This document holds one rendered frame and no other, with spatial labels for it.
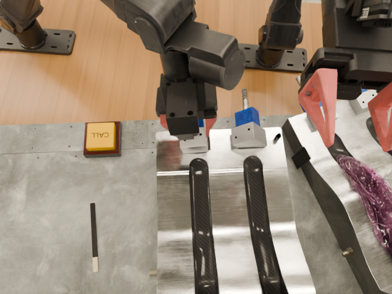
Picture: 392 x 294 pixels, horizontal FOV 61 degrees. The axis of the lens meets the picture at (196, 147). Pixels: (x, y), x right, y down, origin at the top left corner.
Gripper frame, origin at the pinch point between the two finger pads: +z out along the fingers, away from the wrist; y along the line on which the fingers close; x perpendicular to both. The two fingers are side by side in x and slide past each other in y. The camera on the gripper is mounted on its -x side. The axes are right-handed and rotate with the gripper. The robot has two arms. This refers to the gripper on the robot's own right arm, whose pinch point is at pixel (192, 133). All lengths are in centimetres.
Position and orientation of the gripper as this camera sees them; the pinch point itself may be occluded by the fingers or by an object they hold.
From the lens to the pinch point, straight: 62.6
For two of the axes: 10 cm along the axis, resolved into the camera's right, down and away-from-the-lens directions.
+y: 9.9, -0.9, -0.7
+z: 1.2, 6.6, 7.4
